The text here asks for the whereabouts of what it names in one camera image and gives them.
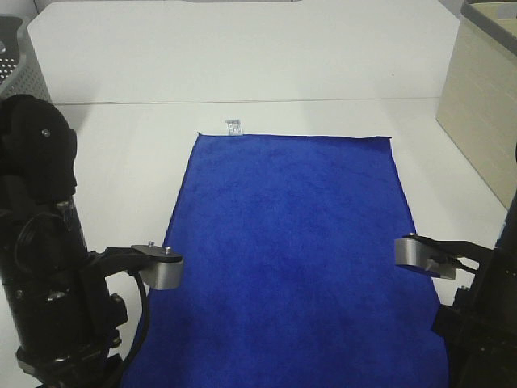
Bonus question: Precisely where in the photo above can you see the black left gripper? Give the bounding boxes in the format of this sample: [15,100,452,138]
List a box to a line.
[15,247,137,387]

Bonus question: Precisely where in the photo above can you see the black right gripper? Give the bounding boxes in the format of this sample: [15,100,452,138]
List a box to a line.
[432,241,516,387]

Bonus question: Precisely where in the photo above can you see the blue microfibre towel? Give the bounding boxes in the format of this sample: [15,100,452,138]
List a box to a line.
[122,135,448,387]

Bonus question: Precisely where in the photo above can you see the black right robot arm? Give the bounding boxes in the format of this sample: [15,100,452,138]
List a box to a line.
[432,200,516,387]

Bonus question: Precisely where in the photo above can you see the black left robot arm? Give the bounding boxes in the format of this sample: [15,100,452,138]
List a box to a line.
[1,95,145,387]

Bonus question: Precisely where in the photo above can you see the beige storage bin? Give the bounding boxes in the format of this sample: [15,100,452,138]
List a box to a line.
[436,1,516,208]

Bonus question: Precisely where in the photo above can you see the grey perforated plastic basket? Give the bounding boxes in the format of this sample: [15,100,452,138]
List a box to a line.
[1,14,52,103]

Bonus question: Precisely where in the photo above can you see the white back board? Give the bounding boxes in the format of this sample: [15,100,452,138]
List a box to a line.
[28,1,459,103]

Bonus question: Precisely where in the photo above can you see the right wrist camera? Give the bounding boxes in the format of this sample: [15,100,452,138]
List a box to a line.
[394,235,456,280]

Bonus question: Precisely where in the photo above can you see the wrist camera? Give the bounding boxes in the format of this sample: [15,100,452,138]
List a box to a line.
[132,242,184,290]
[394,235,456,280]

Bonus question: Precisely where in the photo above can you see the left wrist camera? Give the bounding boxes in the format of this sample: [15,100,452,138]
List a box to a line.
[132,242,184,290]

